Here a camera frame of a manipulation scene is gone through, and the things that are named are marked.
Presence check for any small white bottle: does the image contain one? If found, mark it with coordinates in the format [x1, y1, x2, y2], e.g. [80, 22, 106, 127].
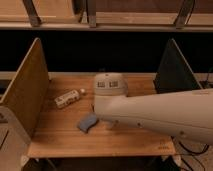
[54, 89, 86, 109]

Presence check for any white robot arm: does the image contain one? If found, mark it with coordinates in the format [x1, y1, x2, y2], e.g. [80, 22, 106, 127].
[94, 73, 213, 145]

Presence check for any right dark divider panel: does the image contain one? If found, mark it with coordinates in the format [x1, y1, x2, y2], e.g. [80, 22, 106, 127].
[153, 39, 202, 93]

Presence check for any wooden shelf rail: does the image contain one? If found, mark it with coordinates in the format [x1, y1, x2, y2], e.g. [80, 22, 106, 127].
[0, 0, 213, 32]

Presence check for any left wooden divider panel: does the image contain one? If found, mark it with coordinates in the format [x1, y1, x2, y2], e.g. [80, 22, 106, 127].
[0, 38, 49, 142]

